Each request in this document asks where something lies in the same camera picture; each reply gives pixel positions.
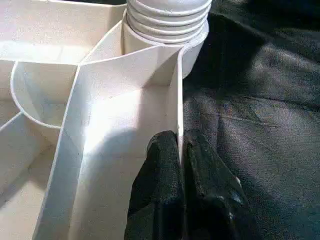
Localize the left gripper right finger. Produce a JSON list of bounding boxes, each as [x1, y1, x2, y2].
[[183, 129, 252, 240]]

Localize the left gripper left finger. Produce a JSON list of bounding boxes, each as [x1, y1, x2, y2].
[[124, 129, 183, 240]]

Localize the white plastic table top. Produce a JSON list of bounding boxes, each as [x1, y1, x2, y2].
[[0, 0, 210, 240]]

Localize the white plastic table leg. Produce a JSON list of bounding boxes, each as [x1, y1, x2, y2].
[[121, 0, 213, 46]]

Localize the black plastic sheet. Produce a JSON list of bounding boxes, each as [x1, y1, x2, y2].
[[179, 0, 320, 240]]

